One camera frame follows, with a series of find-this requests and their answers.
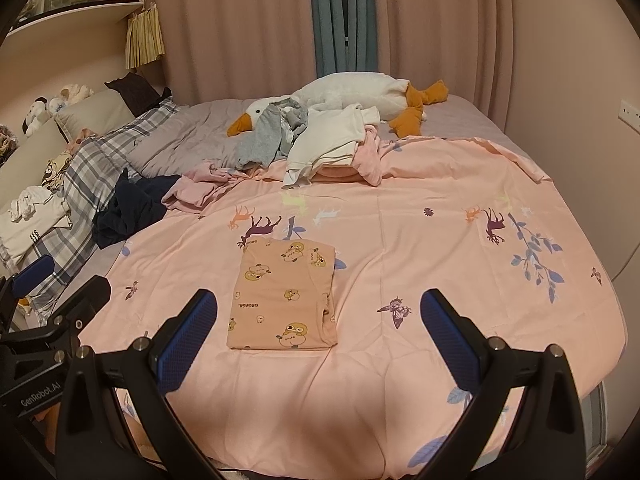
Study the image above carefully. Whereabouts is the pink animal print blanket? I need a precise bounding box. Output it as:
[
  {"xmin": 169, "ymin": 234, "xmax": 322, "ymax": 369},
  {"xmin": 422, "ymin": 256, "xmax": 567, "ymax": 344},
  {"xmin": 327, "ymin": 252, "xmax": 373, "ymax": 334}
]
[{"xmin": 42, "ymin": 135, "xmax": 628, "ymax": 478}]

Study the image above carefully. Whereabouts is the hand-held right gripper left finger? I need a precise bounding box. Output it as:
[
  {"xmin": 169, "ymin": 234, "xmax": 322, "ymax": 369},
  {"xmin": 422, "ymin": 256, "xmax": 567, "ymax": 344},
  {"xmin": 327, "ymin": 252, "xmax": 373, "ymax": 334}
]
[{"xmin": 54, "ymin": 288, "xmax": 219, "ymax": 480}]

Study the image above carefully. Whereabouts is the grey garment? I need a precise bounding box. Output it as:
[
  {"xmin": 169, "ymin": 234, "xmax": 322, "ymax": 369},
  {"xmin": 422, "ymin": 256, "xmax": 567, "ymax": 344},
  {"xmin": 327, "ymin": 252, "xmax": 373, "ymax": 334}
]
[{"xmin": 235, "ymin": 97, "xmax": 311, "ymax": 171}]

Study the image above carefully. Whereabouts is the orange cartoon print shirt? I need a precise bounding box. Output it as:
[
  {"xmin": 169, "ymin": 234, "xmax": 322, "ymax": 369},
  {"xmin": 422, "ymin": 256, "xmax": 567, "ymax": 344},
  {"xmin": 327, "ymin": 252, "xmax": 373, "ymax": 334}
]
[{"xmin": 226, "ymin": 237, "xmax": 340, "ymax": 352}]

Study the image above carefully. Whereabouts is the white goose plush toy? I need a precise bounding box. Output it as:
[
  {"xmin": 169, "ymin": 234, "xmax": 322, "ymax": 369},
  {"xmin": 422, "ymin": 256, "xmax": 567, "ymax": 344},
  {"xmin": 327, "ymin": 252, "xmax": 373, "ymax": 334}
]
[{"xmin": 226, "ymin": 72, "xmax": 448, "ymax": 138}]

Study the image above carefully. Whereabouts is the dark navy garment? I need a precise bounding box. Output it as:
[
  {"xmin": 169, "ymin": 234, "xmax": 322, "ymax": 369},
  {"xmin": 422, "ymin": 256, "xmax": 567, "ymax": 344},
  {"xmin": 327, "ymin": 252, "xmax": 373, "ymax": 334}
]
[{"xmin": 92, "ymin": 169, "xmax": 183, "ymax": 250}]

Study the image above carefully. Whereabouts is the dark brown cloth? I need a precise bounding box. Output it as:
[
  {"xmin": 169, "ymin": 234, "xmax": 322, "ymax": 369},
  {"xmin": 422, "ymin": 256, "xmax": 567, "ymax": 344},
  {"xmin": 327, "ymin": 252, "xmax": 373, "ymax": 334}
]
[{"xmin": 104, "ymin": 72, "xmax": 172, "ymax": 116}]

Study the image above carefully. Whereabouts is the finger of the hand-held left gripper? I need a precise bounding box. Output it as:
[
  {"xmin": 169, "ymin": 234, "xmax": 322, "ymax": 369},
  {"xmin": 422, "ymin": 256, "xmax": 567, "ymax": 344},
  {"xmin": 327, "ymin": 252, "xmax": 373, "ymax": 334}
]
[
  {"xmin": 49, "ymin": 275, "xmax": 112, "ymax": 342},
  {"xmin": 0, "ymin": 254, "xmax": 55, "ymax": 332}
]

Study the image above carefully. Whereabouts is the white power strip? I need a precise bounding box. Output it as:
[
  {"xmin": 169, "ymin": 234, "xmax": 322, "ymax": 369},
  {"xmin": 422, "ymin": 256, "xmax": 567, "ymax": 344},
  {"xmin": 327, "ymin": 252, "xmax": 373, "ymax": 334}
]
[{"xmin": 619, "ymin": 100, "xmax": 640, "ymax": 133}]

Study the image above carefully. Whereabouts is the pink curtain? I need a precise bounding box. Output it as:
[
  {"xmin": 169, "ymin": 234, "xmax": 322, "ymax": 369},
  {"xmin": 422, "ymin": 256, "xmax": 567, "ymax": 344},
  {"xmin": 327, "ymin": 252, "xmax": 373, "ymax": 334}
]
[
  {"xmin": 370, "ymin": 0, "xmax": 516, "ymax": 102},
  {"xmin": 145, "ymin": 0, "xmax": 321, "ymax": 106}
]

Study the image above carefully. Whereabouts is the blue curtain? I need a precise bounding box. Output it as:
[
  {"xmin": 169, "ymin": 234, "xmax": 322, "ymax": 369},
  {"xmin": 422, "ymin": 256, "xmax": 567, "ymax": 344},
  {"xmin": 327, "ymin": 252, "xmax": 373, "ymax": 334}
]
[{"xmin": 307, "ymin": 0, "xmax": 381, "ymax": 78}]

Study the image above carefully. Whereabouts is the yellow striped hanging cloth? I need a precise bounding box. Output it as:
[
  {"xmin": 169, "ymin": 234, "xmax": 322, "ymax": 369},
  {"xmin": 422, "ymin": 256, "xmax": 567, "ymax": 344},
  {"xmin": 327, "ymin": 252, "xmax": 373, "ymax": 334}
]
[{"xmin": 125, "ymin": 2, "xmax": 166, "ymax": 70}]

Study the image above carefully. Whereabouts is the cartoon print pillow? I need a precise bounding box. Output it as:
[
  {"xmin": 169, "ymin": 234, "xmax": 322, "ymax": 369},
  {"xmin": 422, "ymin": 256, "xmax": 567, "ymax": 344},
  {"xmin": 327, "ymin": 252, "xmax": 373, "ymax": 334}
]
[{"xmin": 42, "ymin": 157, "xmax": 76, "ymax": 194}]

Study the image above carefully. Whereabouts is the pink garment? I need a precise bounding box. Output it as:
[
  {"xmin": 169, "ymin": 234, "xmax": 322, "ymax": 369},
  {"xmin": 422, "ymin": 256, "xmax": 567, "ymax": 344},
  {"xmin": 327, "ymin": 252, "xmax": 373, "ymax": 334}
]
[
  {"xmin": 162, "ymin": 160, "xmax": 251, "ymax": 213},
  {"xmin": 315, "ymin": 127, "xmax": 396, "ymax": 186}
]

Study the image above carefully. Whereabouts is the white power cable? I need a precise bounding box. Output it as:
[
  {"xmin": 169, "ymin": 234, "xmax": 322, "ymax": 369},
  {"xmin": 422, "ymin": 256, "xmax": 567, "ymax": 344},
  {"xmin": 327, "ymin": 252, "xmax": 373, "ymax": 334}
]
[{"xmin": 611, "ymin": 245, "xmax": 633, "ymax": 281}]

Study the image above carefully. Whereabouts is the small pink cloth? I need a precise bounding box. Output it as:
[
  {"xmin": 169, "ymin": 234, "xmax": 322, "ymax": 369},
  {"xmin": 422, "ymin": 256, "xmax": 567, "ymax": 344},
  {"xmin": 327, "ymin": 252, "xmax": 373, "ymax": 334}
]
[{"xmin": 66, "ymin": 129, "xmax": 102, "ymax": 154}]

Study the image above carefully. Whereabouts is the beige headboard cushion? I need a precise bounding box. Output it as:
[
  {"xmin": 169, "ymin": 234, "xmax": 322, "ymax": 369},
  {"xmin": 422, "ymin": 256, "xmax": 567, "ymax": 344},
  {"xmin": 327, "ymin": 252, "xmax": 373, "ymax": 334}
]
[
  {"xmin": 54, "ymin": 89, "xmax": 137, "ymax": 132},
  {"xmin": 0, "ymin": 120, "xmax": 67, "ymax": 212}
]

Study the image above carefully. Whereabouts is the dark patterned cushion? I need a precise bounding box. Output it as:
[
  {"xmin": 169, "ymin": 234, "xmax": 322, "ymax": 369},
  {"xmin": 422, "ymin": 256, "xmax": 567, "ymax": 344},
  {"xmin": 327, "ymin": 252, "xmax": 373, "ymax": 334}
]
[{"xmin": 0, "ymin": 122, "xmax": 17, "ymax": 163}]

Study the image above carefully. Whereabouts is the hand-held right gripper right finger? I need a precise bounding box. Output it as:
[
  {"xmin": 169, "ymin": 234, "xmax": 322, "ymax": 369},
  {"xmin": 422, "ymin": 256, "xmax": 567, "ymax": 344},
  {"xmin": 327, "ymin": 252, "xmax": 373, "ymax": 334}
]
[{"xmin": 419, "ymin": 288, "xmax": 587, "ymax": 480}]

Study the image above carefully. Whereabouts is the cream white garment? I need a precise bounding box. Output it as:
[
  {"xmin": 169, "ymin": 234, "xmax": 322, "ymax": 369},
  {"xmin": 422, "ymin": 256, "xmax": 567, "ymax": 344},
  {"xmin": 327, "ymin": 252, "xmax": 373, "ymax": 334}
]
[{"xmin": 282, "ymin": 102, "xmax": 381, "ymax": 190}]

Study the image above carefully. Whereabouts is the white printed shirt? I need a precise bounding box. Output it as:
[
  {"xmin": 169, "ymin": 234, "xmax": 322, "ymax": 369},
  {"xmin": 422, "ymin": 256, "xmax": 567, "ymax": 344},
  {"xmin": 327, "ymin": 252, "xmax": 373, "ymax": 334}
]
[{"xmin": 0, "ymin": 185, "xmax": 71, "ymax": 261}]

